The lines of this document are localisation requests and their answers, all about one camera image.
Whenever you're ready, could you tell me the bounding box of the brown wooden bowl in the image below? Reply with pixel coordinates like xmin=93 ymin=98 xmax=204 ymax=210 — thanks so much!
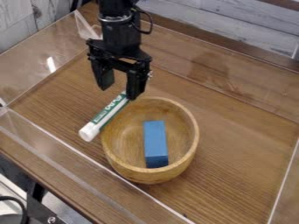
xmin=100 ymin=97 xmax=200 ymax=185

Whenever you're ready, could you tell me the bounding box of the green Expo marker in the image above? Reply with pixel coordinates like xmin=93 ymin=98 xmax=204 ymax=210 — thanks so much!
xmin=78 ymin=91 xmax=129 ymax=142

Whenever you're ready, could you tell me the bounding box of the clear acrylic corner bracket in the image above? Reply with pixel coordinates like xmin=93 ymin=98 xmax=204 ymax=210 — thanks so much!
xmin=73 ymin=10 xmax=102 ymax=40

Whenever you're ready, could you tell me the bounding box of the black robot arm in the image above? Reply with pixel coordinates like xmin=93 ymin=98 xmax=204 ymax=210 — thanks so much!
xmin=86 ymin=0 xmax=153 ymax=101

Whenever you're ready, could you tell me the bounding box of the black metal stand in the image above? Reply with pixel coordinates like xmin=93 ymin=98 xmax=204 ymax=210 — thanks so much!
xmin=25 ymin=181 xmax=84 ymax=224

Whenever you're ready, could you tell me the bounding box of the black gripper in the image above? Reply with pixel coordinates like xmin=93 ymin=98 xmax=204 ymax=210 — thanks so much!
xmin=86 ymin=20 xmax=152 ymax=101

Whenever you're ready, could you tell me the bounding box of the black cable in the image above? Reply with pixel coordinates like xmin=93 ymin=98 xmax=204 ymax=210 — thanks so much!
xmin=0 ymin=194 xmax=30 ymax=224

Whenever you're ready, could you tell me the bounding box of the blue rectangular block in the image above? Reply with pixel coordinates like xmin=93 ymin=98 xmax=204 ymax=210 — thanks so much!
xmin=142 ymin=121 xmax=168 ymax=168

